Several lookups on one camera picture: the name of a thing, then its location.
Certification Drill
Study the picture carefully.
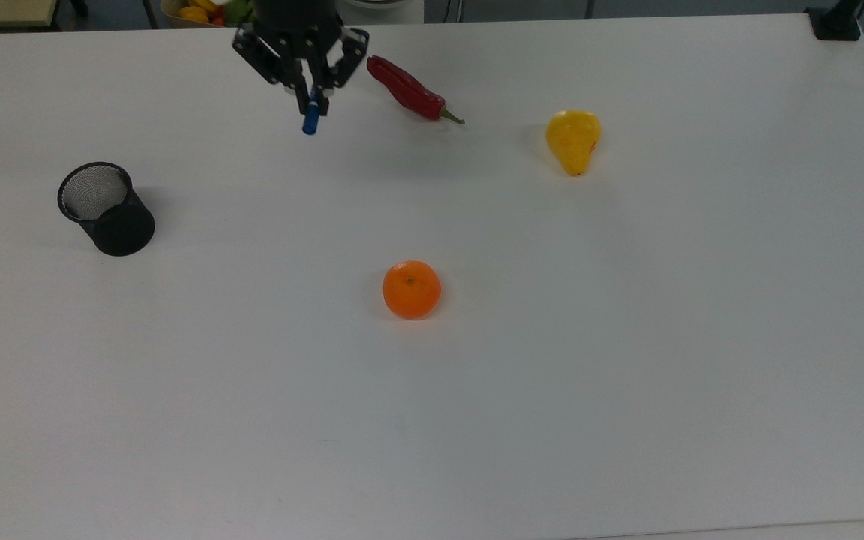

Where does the black mesh pen cup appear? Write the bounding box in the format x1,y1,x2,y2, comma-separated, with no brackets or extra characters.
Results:
57,162,156,257

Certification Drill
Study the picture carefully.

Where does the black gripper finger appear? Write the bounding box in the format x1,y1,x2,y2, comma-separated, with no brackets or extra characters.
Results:
232,27,312,116
316,27,371,116

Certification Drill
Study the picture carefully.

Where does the fruit basket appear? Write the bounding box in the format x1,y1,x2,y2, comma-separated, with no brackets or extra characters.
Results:
160,0,254,29

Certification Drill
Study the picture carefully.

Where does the yellow pear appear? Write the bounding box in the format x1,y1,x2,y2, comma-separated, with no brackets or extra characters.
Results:
545,109,603,178

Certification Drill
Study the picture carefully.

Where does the wooden side table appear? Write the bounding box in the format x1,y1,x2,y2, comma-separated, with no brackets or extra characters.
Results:
0,0,59,30

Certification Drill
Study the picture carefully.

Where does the red chili pepper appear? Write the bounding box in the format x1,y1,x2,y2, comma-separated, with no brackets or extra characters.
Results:
366,55,467,126

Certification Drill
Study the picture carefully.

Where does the blue and white marker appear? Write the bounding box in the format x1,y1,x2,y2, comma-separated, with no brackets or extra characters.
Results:
301,84,323,137

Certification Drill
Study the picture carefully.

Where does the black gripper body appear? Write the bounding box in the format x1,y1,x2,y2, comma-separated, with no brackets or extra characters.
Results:
251,0,344,70

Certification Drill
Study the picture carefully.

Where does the white round base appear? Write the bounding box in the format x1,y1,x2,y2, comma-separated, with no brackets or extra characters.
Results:
342,0,425,26

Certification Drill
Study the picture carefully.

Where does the orange mandarin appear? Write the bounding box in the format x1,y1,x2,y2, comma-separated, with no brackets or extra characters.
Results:
382,259,443,321

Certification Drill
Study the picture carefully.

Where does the black clamp mount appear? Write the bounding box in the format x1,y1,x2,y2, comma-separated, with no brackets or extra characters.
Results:
805,0,864,42

